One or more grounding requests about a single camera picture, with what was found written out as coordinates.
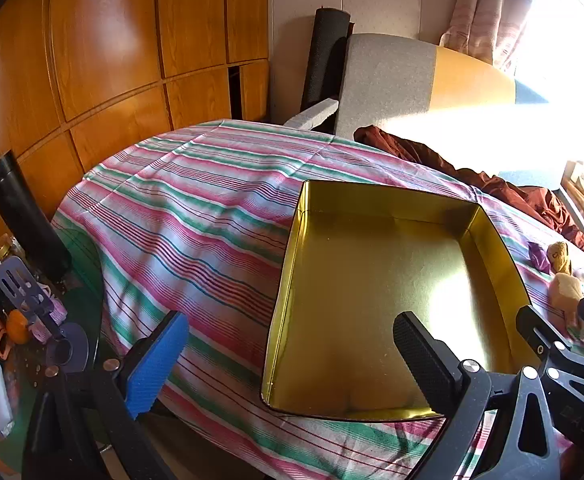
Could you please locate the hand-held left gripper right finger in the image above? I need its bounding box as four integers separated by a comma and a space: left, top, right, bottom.
393, 311, 562, 480

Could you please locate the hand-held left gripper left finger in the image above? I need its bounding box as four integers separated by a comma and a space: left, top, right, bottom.
22, 310, 190, 480

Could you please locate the yellow sponge block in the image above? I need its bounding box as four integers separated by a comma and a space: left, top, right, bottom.
549, 272, 584, 328

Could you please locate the purple snack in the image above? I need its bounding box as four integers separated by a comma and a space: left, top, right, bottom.
527, 241, 553, 270

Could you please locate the gold tin box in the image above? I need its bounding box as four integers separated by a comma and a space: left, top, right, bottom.
261, 179, 533, 422

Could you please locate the yellow wrapped pastry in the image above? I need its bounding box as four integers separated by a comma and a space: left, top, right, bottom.
546, 241, 573, 273

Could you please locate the grey round stand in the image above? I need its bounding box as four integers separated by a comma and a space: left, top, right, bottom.
46, 322, 90, 373

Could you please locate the pink patterned container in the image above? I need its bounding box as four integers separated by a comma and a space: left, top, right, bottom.
29, 287, 68, 343

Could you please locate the green glass side table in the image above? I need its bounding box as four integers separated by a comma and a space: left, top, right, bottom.
0, 230, 107, 461

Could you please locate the orange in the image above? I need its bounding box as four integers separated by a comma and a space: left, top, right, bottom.
6, 309, 32, 345

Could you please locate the striped tablecloth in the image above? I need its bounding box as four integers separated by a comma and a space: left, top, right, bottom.
52, 119, 584, 480

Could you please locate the grey slotted spatula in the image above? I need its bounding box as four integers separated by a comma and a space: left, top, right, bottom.
0, 256, 65, 341

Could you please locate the glass jar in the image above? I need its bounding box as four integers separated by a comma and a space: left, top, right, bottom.
0, 234, 25, 263

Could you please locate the black tube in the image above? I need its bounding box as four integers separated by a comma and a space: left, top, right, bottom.
0, 154, 72, 281

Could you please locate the brown cloth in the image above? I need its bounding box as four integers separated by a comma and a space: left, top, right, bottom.
353, 125, 584, 256

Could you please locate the black foam roll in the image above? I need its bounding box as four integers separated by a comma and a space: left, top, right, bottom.
299, 6, 355, 113

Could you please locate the pink curtain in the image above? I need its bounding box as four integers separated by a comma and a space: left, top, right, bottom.
439, 0, 543, 68

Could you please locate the wooden wardrobe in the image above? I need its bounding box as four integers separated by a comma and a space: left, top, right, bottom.
0, 0, 273, 271

